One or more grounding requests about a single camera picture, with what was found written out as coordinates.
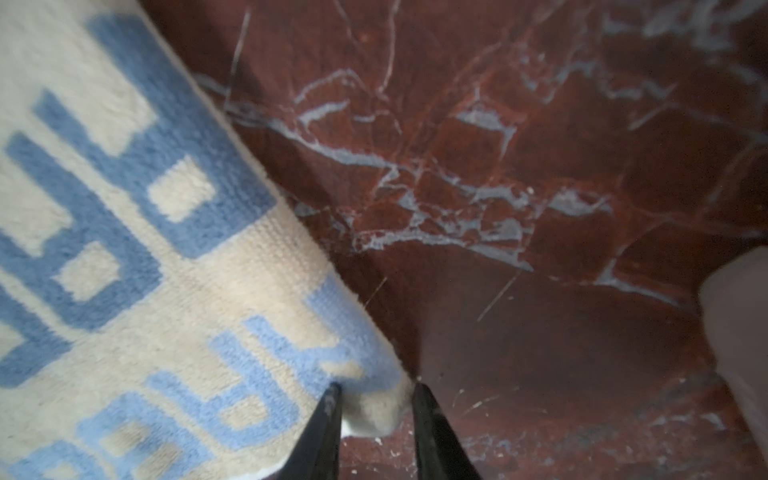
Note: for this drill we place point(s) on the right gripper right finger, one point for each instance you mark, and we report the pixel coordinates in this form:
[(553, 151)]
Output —
[(439, 454)]

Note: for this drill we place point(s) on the cream lettered towel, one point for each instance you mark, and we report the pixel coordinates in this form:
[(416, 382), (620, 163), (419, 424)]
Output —
[(164, 314)]

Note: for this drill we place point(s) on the white plastic basket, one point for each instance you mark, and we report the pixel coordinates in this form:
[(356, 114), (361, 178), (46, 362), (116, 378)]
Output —
[(733, 301)]

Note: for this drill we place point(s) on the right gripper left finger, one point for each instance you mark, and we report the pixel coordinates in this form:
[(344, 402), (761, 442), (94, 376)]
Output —
[(316, 453)]

